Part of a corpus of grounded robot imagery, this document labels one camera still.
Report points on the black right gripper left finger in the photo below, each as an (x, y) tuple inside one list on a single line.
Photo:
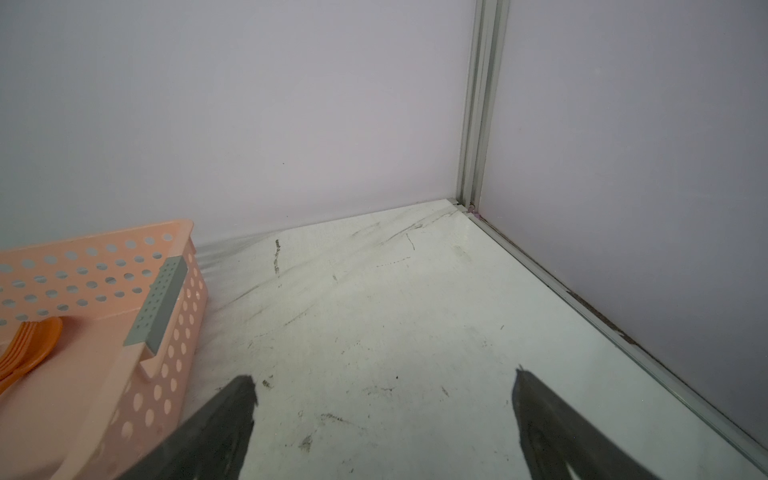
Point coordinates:
[(211, 444)]

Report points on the orange plastic spoon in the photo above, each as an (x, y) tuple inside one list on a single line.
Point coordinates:
[(47, 336)]

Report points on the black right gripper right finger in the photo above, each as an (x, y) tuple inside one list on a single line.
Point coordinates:
[(559, 443)]

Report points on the aluminium frame post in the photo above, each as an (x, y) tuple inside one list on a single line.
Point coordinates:
[(489, 30)]

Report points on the orange plastic fork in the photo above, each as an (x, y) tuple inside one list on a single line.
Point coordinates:
[(20, 355)]

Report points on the pink perforated plastic basket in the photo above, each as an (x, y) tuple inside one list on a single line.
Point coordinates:
[(132, 303)]

